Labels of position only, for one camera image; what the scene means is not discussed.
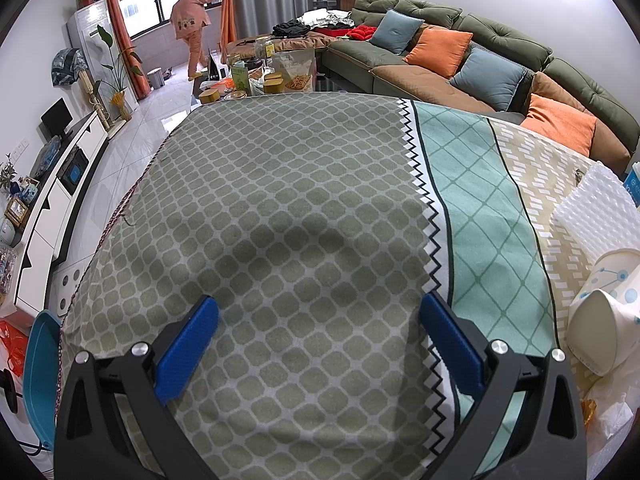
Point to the white bathroom scale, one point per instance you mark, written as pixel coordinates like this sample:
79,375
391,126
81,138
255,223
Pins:
67,290

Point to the vase with branches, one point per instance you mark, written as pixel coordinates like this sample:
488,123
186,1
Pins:
7,175

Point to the standing fan with cover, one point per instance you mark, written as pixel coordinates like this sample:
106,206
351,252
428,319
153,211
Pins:
67,67

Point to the blue white porcelain jar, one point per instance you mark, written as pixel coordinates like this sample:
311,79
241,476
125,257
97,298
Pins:
30,191

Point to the blue decorative tray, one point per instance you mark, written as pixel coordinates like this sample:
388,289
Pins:
50,157

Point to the white foam net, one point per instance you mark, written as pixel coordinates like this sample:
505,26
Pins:
595,210

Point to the black monitor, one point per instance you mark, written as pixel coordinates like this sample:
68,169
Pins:
56,117

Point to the patterned green tablecloth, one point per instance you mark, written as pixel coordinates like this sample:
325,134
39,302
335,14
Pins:
300,210

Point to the white ceramic jar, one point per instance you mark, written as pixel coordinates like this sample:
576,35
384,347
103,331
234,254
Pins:
6,232

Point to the glass ship ornament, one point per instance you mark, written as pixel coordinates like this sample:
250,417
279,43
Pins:
7,275

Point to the green brown sofa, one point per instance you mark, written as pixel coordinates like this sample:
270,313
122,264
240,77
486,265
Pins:
500,35

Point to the white black tv cabinet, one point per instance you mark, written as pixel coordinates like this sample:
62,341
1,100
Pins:
50,210

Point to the crumpled white paper cup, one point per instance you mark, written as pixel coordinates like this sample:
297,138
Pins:
600,325

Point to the white standing air conditioner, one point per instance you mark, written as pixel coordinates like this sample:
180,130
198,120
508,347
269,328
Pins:
87,25

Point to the dark coffee table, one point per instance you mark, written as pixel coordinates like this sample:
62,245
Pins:
200,85

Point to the blue cushion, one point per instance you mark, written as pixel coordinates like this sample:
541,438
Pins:
487,77
397,31

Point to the blue plastic bin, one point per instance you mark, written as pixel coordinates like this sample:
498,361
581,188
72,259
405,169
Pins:
40,375

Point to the blue paper cup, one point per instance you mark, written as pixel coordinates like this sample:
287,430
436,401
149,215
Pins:
632,187

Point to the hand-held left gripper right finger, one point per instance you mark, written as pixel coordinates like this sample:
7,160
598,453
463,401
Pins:
452,350

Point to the clear plastic bag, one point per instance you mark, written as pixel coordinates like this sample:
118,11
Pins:
615,420

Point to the red cloth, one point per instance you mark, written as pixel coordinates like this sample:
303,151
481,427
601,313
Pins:
361,32

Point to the small grey pedal bin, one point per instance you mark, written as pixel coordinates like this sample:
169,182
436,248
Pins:
160,79

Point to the red plastic bag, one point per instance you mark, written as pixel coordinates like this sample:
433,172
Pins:
12,347

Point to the glass jar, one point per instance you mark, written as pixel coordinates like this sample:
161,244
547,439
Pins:
264,47

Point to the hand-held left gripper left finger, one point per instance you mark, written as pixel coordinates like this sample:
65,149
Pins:
182,355

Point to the gold foil wrapper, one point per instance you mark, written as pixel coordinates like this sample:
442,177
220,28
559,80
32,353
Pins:
590,407

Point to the black clothes pile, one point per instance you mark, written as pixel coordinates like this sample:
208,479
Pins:
292,29

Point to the orange curtain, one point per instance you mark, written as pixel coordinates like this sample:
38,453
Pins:
227,10
125,35

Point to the gold picture frame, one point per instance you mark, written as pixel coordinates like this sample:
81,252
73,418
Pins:
16,211

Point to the white clothes pile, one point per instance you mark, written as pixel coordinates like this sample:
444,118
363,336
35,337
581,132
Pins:
327,17

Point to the clear snack bag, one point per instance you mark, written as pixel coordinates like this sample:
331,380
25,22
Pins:
295,72

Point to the orange cushion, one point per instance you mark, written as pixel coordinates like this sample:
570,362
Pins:
437,51
560,122

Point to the tall leafy potted plant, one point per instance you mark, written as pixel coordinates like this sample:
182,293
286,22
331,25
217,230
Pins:
117,75

